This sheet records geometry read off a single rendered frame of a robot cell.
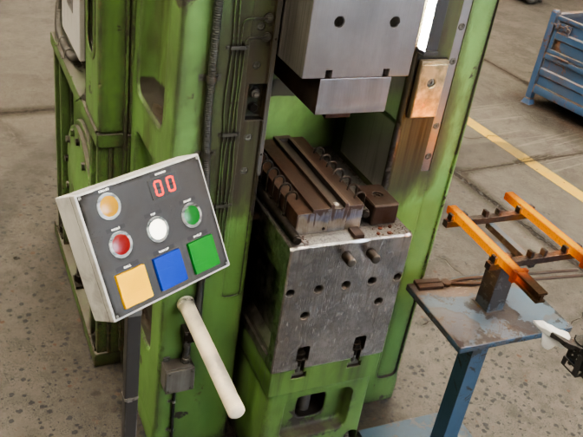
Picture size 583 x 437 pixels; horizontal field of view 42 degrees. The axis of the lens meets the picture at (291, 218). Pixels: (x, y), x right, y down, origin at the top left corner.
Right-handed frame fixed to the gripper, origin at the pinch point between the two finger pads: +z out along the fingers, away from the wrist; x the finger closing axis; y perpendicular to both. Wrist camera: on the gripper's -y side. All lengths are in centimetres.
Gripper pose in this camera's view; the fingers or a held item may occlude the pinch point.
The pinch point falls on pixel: (559, 313)
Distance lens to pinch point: 194.0
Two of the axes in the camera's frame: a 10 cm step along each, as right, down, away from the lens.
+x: 9.2, -0.8, 3.8
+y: -1.4, 8.5, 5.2
